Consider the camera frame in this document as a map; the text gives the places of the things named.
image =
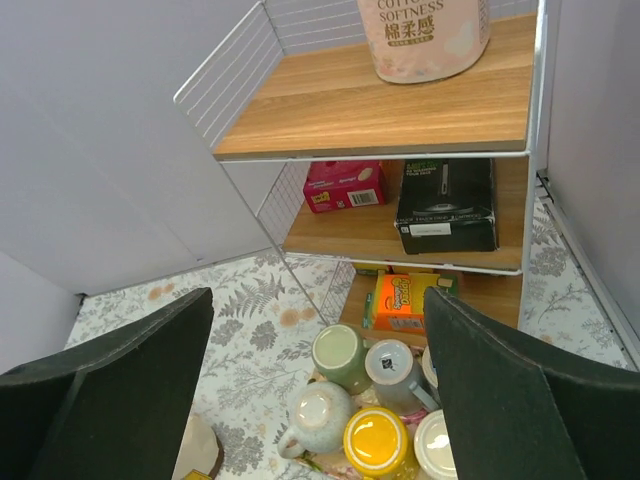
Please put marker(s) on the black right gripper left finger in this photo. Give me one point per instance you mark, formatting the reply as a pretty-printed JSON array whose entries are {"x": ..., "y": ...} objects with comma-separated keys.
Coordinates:
[{"x": 113, "y": 407}]

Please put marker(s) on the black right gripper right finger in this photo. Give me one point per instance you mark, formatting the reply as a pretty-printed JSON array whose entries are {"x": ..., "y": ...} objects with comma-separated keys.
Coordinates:
[{"x": 519, "y": 408}]

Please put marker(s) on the yellow ceramic mug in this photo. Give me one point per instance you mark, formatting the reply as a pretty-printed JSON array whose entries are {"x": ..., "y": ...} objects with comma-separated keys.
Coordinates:
[{"x": 378, "y": 446}]

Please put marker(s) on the blue ceramic mug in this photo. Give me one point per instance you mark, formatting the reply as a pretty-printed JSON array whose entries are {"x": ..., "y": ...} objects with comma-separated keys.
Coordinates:
[{"x": 428, "y": 368}]

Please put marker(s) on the speckled white ceramic mug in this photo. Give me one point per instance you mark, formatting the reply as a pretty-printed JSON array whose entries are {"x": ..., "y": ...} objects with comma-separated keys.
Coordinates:
[{"x": 317, "y": 420}]

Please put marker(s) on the grey ceramic mug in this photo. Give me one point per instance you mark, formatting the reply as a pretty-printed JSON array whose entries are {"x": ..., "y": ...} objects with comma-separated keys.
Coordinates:
[{"x": 398, "y": 379}]

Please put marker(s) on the green ceramic mug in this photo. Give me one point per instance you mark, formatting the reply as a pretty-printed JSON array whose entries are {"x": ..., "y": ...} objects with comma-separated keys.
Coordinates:
[{"x": 339, "y": 353}]

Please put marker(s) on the beige paper roll with cartoon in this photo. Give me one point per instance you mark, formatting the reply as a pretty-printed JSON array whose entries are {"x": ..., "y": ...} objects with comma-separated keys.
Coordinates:
[{"x": 201, "y": 454}]

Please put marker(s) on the yellow green sponge pack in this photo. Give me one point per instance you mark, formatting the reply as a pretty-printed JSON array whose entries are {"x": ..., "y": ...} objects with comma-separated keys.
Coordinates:
[{"x": 448, "y": 283}]

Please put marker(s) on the floral tray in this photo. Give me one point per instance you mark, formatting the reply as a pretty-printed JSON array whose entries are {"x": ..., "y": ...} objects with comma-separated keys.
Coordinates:
[{"x": 335, "y": 464}]

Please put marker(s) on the orange sponge pack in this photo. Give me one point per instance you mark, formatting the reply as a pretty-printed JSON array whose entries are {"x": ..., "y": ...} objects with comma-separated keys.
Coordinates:
[{"x": 398, "y": 302}]

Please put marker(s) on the black product box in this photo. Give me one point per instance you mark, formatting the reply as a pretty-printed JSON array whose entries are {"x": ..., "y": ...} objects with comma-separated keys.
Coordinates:
[{"x": 447, "y": 205}]

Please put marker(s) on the pink sponge box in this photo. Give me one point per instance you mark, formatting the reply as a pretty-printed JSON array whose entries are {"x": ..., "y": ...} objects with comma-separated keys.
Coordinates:
[{"x": 336, "y": 185}]

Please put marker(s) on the pink wrapped toilet paper roll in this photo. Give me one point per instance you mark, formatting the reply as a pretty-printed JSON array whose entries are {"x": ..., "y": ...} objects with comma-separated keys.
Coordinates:
[{"x": 417, "y": 41}]

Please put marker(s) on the white wire wooden shelf rack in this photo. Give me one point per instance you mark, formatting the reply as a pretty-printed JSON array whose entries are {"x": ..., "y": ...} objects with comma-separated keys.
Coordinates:
[{"x": 293, "y": 83}]

